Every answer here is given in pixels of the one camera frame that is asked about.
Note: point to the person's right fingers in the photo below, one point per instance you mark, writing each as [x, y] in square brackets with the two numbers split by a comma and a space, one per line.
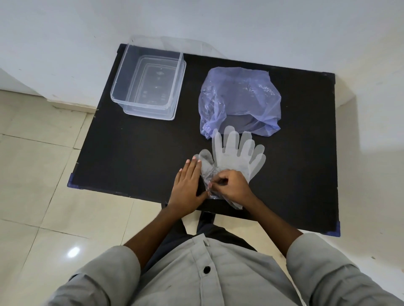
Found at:
[218, 184]

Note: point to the person's right forearm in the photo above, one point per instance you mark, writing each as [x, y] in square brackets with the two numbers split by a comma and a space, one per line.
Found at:
[274, 225]

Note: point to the person's left thumb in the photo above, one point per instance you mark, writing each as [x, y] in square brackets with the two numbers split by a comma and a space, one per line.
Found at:
[203, 196]

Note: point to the person's left middle finger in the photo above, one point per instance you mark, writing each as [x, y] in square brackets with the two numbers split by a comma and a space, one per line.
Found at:
[186, 171]

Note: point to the clear plastic glove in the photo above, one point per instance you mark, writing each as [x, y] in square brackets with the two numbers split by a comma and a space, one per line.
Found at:
[206, 170]
[258, 160]
[232, 154]

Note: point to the person's left forearm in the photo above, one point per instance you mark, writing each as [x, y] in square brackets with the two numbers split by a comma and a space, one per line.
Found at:
[151, 231]

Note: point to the person's left hand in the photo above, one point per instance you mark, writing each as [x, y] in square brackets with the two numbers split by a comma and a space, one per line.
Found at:
[184, 192]

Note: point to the flat clear plastic glove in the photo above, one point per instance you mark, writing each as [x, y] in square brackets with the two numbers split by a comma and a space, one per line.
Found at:
[258, 160]
[232, 154]

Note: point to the clear plastic storage container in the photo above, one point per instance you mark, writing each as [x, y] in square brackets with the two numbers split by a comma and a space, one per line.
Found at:
[148, 83]

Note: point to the blue plastic bag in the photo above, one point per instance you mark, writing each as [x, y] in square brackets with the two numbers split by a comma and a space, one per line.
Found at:
[240, 101]

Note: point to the person's right hand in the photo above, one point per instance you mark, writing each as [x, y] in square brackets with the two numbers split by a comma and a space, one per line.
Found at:
[235, 189]

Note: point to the dark trousers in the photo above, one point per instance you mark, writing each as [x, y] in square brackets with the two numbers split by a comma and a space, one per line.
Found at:
[192, 231]

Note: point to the grey button shirt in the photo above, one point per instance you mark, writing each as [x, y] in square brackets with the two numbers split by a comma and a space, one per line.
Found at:
[221, 277]

